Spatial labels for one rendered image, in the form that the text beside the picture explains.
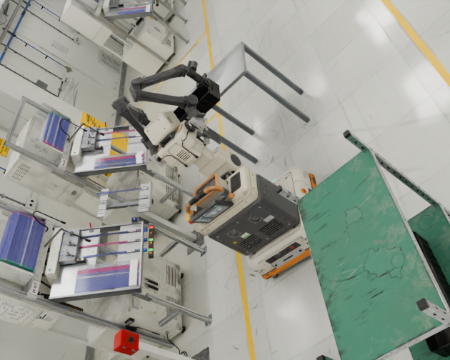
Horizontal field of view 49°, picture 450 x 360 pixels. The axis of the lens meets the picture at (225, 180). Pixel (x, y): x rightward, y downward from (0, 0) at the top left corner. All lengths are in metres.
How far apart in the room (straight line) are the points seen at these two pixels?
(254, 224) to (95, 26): 5.40
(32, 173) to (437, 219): 3.75
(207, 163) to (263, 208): 0.53
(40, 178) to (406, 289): 3.97
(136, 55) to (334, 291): 6.65
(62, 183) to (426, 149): 3.41
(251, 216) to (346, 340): 1.49
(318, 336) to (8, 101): 5.10
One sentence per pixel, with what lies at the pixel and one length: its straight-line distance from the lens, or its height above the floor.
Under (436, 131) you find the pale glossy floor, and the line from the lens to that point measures 3.48.
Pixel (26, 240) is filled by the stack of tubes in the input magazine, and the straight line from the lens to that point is 4.21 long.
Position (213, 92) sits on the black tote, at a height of 1.08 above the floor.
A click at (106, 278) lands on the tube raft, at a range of 4.04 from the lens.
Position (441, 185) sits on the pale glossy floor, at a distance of 3.25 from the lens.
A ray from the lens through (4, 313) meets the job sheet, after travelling 4.32.
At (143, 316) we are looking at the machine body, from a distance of 4.25.
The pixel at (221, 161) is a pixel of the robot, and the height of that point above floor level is 0.85.
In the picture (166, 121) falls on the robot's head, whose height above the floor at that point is 1.34.
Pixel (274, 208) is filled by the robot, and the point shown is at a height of 0.54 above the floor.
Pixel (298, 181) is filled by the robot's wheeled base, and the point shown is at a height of 0.26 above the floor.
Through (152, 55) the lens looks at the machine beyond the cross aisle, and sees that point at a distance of 8.24.
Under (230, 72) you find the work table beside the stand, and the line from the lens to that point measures 4.18.
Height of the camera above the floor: 2.48
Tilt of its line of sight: 30 degrees down
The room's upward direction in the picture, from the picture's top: 59 degrees counter-clockwise
